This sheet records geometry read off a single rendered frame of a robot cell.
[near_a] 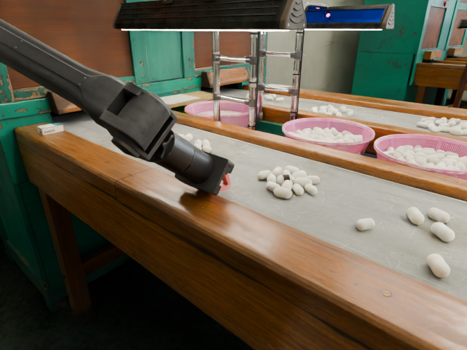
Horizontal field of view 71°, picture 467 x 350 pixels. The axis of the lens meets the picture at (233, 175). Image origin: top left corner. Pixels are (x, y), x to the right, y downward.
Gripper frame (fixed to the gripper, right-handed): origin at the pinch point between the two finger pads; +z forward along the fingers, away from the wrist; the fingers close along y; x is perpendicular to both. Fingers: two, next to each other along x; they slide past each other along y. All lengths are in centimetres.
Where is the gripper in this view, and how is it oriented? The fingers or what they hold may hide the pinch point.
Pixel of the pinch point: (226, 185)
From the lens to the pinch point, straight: 65.3
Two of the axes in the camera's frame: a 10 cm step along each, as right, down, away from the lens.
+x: -4.2, 9.0, -1.1
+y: -7.5, -2.8, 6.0
